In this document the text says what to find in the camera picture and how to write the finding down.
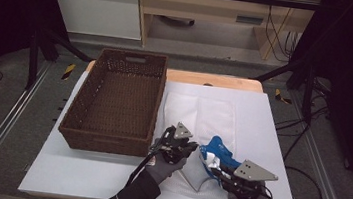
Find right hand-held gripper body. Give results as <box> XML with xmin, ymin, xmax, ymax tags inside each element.
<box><xmin>224</xmin><ymin>157</ymin><xmax>282</xmax><ymax>199</ymax></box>

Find white table board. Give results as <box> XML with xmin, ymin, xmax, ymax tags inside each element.
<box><xmin>17</xmin><ymin>64</ymin><xmax>313</xmax><ymax>199</ymax></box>

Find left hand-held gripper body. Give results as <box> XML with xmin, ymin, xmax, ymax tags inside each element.
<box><xmin>156</xmin><ymin>119</ymin><xmax>196</xmax><ymax>167</ymax></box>

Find black hanging cables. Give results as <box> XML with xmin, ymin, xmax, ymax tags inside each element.
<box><xmin>261</xmin><ymin>0</ymin><xmax>304</xmax><ymax>65</ymax></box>

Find blue printed garment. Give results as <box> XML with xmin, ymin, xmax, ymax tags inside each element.
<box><xmin>196</xmin><ymin>134</ymin><xmax>245</xmax><ymax>184</ymax></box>

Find person's left hand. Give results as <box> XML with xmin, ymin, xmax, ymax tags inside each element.
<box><xmin>142</xmin><ymin>149</ymin><xmax>189</xmax><ymax>189</ymax></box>

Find right hand-held gripper cable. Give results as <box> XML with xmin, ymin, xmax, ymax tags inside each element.
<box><xmin>260</xmin><ymin>162</ymin><xmax>328</xmax><ymax>199</ymax></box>

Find yellow black tape strip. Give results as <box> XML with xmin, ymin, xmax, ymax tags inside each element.
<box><xmin>61</xmin><ymin>62</ymin><xmax>78</xmax><ymax>82</ymax></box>
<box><xmin>273</xmin><ymin>88</ymin><xmax>294</xmax><ymax>106</ymax></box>

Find black floor cables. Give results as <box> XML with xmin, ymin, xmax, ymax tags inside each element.
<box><xmin>270</xmin><ymin>73</ymin><xmax>335</xmax><ymax>166</ymax></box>

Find aluminium floor rail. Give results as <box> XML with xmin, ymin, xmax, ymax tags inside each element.
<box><xmin>278</xmin><ymin>89</ymin><xmax>353</xmax><ymax>199</ymax></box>
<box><xmin>0</xmin><ymin>54</ymin><xmax>53</xmax><ymax>199</ymax></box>

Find black metal stand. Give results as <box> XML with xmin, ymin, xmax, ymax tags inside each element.
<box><xmin>24</xmin><ymin>25</ymin><xmax>97</xmax><ymax>98</ymax></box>
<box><xmin>246</xmin><ymin>53</ymin><xmax>320</xmax><ymax>127</ymax></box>

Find light wooden desk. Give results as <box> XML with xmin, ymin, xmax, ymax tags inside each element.
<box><xmin>129</xmin><ymin>0</ymin><xmax>325</xmax><ymax>67</ymax></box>

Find left hand-held gripper cable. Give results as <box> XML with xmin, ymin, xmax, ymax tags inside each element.
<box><xmin>124</xmin><ymin>120</ymin><xmax>177</xmax><ymax>194</ymax></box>

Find hand-held gripper cable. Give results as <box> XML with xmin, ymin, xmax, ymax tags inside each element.
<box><xmin>260</xmin><ymin>162</ymin><xmax>328</xmax><ymax>199</ymax></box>
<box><xmin>124</xmin><ymin>120</ymin><xmax>177</xmax><ymax>194</ymax></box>

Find brown woven basket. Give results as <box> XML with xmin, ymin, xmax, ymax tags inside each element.
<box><xmin>55</xmin><ymin>43</ymin><xmax>170</xmax><ymax>160</ymax></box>

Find white cabinet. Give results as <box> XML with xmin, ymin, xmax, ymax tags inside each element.
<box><xmin>39</xmin><ymin>0</ymin><xmax>147</xmax><ymax>41</ymax></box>

